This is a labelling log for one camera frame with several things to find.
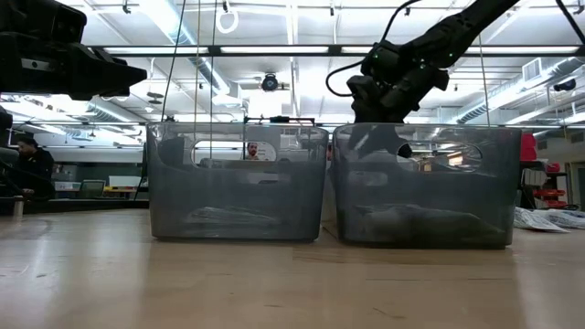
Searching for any white cable loop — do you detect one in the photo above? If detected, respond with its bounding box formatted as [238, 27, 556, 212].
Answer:
[215, 7, 240, 36]

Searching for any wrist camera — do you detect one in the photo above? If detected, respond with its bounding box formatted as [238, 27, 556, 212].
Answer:
[360, 39, 403, 77]
[0, 0, 89, 45]

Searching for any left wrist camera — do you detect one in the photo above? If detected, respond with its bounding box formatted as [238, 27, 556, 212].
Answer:
[0, 0, 89, 45]

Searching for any long black cable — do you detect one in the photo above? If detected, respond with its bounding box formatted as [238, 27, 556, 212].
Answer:
[159, 0, 187, 123]

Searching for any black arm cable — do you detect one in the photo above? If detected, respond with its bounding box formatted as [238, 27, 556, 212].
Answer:
[555, 0, 585, 46]

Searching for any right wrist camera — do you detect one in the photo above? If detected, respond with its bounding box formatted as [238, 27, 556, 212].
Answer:
[360, 39, 403, 77]

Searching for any thin hanging cord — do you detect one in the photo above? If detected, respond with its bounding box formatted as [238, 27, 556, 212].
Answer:
[477, 34, 492, 128]
[208, 0, 218, 159]
[193, 0, 202, 154]

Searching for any black ceiling camera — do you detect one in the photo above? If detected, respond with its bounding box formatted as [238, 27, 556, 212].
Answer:
[552, 78, 579, 93]

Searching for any silver ventilation duct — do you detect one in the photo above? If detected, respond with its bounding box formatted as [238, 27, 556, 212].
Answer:
[456, 57, 585, 124]
[84, 96, 141, 123]

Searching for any white ceiling duct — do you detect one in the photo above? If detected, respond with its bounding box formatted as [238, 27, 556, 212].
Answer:
[136, 0, 250, 111]

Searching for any white blue toothpaste tube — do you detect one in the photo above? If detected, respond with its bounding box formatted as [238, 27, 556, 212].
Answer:
[512, 206, 571, 234]
[365, 213, 506, 242]

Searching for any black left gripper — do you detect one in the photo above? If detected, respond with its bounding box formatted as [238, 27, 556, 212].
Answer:
[0, 30, 149, 102]

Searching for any white LED light bar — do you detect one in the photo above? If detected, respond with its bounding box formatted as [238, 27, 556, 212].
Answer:
[340, 46, 453, 55]
[463, 46, 581, 55]
[218, 46, 330, 55]
[103, 47, 209, 55]

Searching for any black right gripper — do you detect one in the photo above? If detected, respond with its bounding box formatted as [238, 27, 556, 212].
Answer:
[346, 67, 452, 160]

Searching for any grey monitor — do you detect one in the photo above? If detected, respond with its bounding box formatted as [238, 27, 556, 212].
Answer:
[77, 178, 107, 200]

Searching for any black bar fixture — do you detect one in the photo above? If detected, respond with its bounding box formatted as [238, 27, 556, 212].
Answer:
[243, 114, 317, 126]

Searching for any grey translucent bin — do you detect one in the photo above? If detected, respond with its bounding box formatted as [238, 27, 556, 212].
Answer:
[329, 122, 524, 250]
[145, 121, 331, 243]

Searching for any black aluminium rig frame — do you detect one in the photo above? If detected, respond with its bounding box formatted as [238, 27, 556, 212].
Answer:
[0, 43, 585, 214]

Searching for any black overhead camera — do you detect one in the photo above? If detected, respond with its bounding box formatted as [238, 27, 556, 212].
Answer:
[261, 71, 281, 93]

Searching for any metal shelf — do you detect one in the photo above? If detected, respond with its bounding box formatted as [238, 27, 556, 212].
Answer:
[518, 159, 572, 210]

